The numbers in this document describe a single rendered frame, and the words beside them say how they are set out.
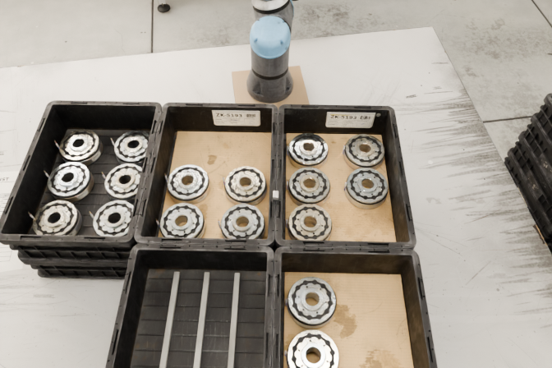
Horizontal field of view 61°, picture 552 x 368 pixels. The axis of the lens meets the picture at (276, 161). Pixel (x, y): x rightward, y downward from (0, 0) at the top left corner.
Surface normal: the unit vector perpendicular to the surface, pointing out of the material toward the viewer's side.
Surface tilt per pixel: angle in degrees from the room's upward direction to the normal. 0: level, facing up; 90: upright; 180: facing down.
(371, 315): 0
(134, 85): 0
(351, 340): 0
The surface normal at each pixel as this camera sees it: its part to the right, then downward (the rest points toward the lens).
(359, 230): 0.00, -0.58
